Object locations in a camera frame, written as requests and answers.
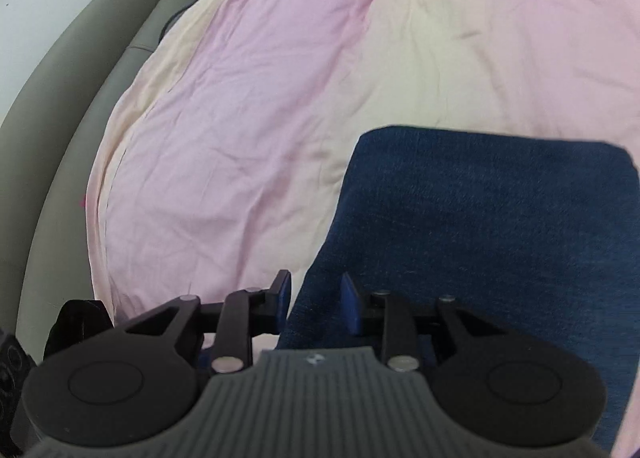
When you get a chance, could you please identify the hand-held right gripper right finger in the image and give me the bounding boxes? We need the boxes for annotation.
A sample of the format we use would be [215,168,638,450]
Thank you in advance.
[341,273,506,373]

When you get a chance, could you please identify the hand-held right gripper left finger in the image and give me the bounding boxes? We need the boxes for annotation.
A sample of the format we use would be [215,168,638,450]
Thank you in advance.
[122,269,292,374]

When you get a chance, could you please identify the blue denim pants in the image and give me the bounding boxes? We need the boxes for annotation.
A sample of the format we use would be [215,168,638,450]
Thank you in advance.
[275,125,640,454]

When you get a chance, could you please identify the pink floral blanket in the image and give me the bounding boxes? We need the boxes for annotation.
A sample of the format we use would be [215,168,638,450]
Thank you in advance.
[85,0,640,458]

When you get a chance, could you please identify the grey padded headboard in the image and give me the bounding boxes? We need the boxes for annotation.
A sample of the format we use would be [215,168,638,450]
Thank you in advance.
[0,0,203,354]

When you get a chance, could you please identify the dark cloth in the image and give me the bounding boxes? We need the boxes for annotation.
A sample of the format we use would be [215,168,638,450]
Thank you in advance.
[159,6,187,41]

